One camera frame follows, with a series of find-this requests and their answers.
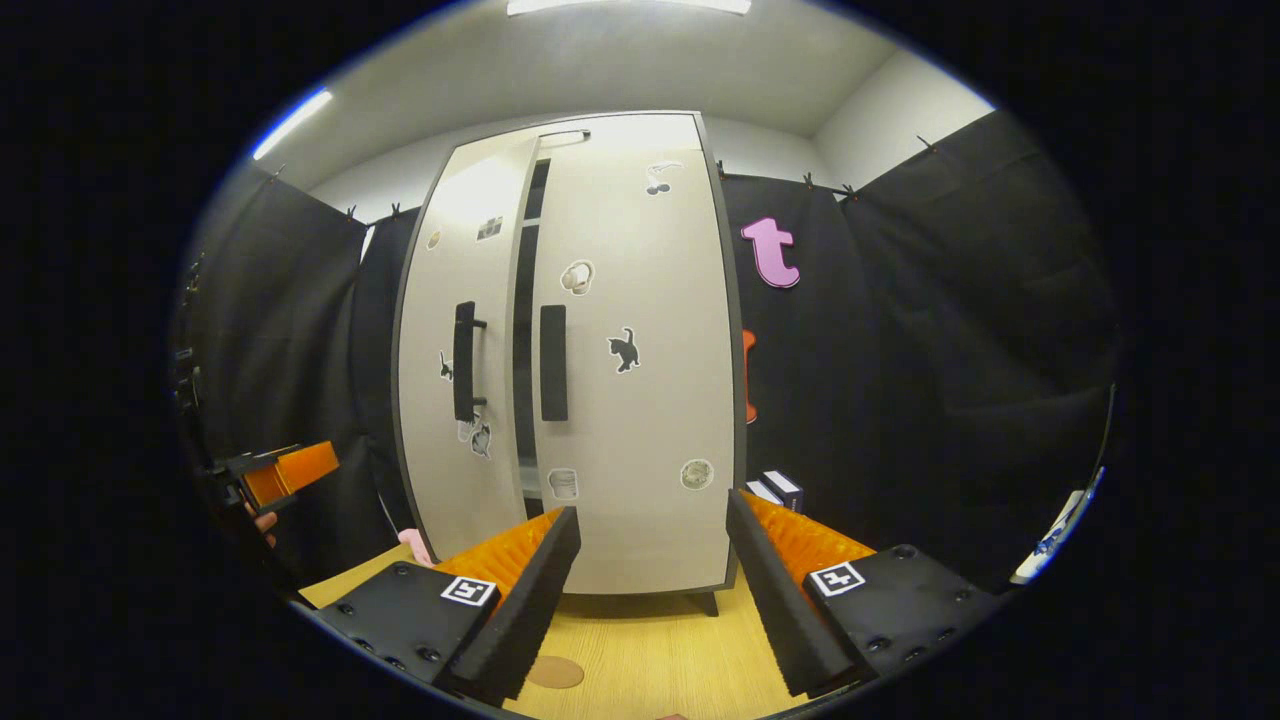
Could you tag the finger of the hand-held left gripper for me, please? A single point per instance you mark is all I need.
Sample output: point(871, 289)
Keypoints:
point(295, 470)

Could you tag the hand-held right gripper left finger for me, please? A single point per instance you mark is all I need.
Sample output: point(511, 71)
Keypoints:
point(530, 610)

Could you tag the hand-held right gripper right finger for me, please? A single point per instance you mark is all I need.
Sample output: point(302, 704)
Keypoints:
point(775, 610)

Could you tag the white cabinet door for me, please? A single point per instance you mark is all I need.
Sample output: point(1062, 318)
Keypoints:
point(650, 420)
point(440, 250)

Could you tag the round brown coaster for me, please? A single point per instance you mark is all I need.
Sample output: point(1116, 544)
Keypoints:
point(555, 672)

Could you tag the white cabinet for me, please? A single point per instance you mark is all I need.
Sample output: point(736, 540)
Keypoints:
point(715, 560)

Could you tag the dark blue book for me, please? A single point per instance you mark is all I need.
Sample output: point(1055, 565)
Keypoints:
point(785, 492)

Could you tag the white book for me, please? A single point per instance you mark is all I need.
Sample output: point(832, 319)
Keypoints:
point(762, 492)

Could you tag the small pink object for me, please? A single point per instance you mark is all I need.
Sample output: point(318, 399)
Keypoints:
point(418, 545)

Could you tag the white side table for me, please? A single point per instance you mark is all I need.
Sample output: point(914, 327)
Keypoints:
point(1040, 560)

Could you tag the black backdrop cloth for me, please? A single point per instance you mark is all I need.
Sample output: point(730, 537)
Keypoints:
point(900, 350)

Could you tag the ceiling light panel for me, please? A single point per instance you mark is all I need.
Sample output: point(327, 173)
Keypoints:
point(620, 5)
point(292, 123)

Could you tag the white cabinet drawer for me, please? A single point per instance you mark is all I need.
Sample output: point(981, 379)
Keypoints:
point(640, 128)

